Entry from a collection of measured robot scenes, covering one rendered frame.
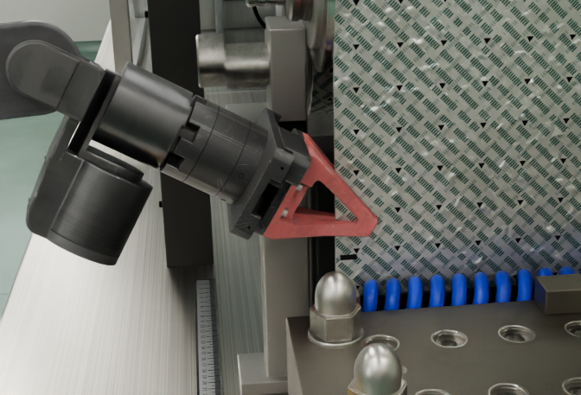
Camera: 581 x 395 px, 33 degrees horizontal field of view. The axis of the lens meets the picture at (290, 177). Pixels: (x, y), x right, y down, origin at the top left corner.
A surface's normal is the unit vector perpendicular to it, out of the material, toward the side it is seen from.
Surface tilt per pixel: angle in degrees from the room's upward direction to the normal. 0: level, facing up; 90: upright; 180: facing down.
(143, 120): 82
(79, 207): 69
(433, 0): 90
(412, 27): 90
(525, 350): 0
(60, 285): 0
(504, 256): 90
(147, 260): 0
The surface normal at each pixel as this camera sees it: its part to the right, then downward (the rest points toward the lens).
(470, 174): 0.10, 0.33
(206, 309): -0.03, -0.94
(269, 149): -0.88, -0.42
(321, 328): -0.81, 0.22
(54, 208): 0.24, 0.17
